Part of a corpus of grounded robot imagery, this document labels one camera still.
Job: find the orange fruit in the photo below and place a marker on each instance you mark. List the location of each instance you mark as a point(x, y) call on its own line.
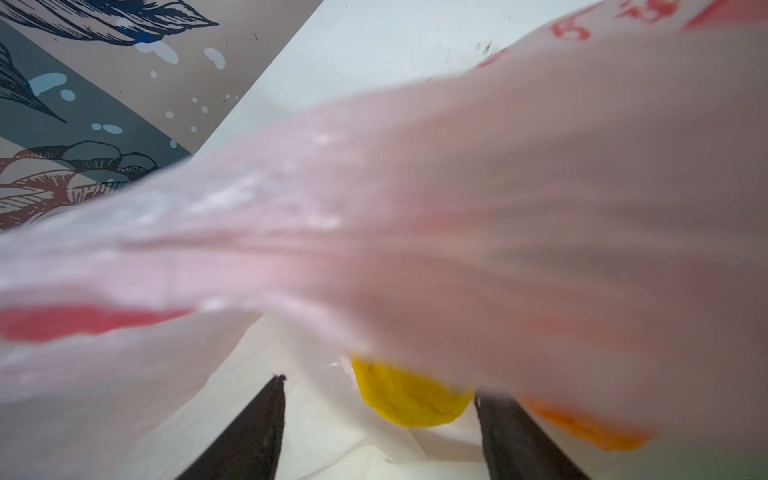
point(605, 437)

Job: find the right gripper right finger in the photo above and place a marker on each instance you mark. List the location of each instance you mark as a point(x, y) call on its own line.
point(516, 448)

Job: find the pink plastic bag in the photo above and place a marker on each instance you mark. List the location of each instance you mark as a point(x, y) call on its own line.
point(580, 220)

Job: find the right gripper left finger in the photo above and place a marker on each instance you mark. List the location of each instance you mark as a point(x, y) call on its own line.
point(250, 447)

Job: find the yellow mango fruit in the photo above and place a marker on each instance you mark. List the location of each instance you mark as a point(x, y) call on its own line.
point(407, 400)

